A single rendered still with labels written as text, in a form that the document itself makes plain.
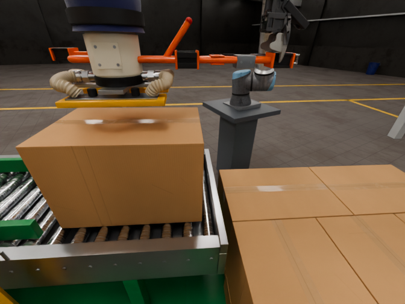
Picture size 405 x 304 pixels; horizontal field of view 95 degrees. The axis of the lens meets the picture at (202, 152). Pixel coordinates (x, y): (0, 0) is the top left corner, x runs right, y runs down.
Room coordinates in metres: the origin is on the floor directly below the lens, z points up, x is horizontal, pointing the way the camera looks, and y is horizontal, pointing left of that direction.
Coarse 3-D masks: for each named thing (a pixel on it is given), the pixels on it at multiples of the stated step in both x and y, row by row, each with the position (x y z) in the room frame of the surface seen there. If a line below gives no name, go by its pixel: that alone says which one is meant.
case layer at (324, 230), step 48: (240, 192) 0.75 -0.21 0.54; (288, 192) 0.76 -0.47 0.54; (336, 192) 0.77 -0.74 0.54; (384, 192) 0.78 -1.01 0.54; (240, 240) 0.47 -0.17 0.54; (288, 240) 0.48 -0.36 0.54; (336, 240) 0.48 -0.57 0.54; (384, 240) 0.49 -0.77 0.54; (240, 288) 0.35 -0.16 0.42; (288, 288) 0.30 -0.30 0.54; (336, 288) 0.30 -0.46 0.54; (384, 288) 0.31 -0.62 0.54
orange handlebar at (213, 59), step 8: (72, 56) 0.69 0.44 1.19; (80, 56) 0.70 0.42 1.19; (88, 56) 0.70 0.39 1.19; (144, 56) 0.72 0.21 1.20; (152, 56) 0.72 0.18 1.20; (160, 56) 0.73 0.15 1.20; (200, 56) 0.78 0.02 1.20; (208, 56) 0.78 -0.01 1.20; (216, 56) 0.74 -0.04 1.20; (224, 56) 0.74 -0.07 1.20; (232, 56) 0.79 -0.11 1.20; (256, 56) 0.80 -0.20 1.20; (264, 56) 0.81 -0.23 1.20; (216, 64) 0.74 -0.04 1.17
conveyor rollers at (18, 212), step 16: (0, 176) 0.84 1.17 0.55; (16, 176) 0.84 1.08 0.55; (0, 192) 0.71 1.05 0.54; (16, 192) 0.71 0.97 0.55; (32, 192) 0.71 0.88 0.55; (0, 208) 0.61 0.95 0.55; (16, 208) 0.61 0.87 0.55; (208, 208) 0.63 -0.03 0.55; (48, 224) 0.53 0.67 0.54; (144, 224) 0.53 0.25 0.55; (192, 224) 0.55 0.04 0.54; (208, 224) 0.54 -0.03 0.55; (16, 240) 0.46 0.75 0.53; (32, 240) 0.45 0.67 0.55; (64, 240) 0.47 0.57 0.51; (80, 240) 0.46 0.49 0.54; (96, 240) 0.45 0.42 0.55
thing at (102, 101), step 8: (88, 88) 0.63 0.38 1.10; (136, 88) 0.64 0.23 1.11; (80, 96) 0.63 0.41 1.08; (88, 96) 0.63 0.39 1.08; (96, 96) 0.63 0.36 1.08; (104, 96) 0.63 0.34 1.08; (112, 96) 0.63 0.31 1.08; (120, 96) 0.63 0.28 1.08; (128, 96) 0.64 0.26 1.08; (136, 96) 0.63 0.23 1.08; (144, 96) 0.64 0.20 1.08; (160, 96) 0.66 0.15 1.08; (56, 104) 0.57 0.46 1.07; (64, 104) 0.57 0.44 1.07; (72, 104) 0.57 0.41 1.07; (80, 104) 0.58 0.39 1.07; (88, 104) 0.58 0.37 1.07; (96, 104) 0.58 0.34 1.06; (104, 104) 0.59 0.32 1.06; (112, 104) 0.59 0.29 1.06; (120, 104) 0.59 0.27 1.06; (128, 104) 0.59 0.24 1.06; (136, 104) 0.60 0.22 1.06; (144, 104) 0.60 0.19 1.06; (152, 104) 0.60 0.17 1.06; (160, 104) 0.60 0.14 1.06
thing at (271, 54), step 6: (270, 54) 0.78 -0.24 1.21; (276, 54) 0.76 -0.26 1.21; (288, 54) 0.76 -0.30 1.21; (294, 54) 0.76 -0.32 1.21; (276, 60) 0.76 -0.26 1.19; (282, 60) 0.77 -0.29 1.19; (288, 60) 0.77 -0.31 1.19; (270, 66) 0.76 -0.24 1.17; (276, 66) 0.76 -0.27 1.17; (282, 66) 0.76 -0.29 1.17; (288, 66) 0.76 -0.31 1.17
